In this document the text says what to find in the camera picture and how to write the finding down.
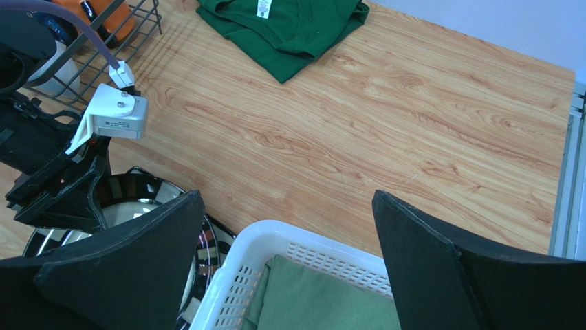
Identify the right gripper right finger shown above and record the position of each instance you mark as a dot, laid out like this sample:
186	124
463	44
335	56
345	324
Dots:
445	277

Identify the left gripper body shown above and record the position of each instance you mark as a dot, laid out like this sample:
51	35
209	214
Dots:
34	142

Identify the right aluminium frame post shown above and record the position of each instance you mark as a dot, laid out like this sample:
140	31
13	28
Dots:
568	229

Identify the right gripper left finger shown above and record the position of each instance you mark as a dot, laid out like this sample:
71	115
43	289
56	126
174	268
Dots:
131	276

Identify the white laundry basket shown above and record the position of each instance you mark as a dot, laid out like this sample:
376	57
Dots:
236	281

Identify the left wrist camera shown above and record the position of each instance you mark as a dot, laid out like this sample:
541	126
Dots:
111	113

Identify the white ribbed bowl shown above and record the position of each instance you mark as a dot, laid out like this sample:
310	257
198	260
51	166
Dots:
58	80

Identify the brown rimmed round plate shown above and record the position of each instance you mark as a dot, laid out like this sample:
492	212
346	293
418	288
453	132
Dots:
128	196

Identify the black wire dish rack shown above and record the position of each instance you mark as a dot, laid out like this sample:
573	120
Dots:
123	26

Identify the dark green folded shirt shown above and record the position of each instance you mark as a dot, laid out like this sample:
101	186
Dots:
284	37

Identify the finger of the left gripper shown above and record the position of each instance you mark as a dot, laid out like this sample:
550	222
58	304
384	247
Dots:
69	200

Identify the square floral plate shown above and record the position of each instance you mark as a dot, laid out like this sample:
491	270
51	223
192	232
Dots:
224	238

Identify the olive green shirt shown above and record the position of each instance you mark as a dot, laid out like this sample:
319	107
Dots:
291	296

